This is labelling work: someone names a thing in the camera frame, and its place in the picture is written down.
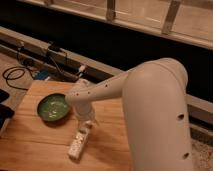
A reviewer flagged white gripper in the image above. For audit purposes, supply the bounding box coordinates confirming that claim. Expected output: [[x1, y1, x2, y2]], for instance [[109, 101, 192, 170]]
[[75, 104, 95, 121]]

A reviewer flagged small white bottle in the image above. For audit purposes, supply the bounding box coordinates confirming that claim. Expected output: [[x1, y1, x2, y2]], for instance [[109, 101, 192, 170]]
[[68, 121, 92, 160]]

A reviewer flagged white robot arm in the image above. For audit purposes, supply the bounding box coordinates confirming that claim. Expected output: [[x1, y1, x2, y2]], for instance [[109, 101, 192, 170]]
[[65, 58, 194, 171]]

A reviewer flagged green ceramic bowl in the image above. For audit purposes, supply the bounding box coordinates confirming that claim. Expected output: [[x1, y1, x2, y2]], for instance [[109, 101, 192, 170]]
[[37, 93, 70, 122]]

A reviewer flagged blue object behind board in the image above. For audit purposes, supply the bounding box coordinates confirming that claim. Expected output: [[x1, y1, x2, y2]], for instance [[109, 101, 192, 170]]
[[34, 70, 49, 80]]

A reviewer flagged wooden cutting board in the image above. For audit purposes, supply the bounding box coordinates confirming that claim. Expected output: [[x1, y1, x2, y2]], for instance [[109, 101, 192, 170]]
[[0, 81, 131, 171]]

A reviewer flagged black object at left edge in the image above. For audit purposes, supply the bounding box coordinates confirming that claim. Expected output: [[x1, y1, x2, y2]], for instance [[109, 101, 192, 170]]
[[0, 89, 14, 136]]

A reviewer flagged black clamp on rail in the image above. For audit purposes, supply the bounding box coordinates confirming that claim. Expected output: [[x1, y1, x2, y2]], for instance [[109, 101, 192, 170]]
[[46, 42, 67, 57]]

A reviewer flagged black coiled cable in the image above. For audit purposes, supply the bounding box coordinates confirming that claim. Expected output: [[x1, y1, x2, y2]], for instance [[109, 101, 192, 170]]
[[2, 46, 36, 91]]

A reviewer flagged metal window frame rail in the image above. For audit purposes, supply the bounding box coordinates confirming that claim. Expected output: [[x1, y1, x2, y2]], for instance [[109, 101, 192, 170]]
[[19, 0, 213, 50]]

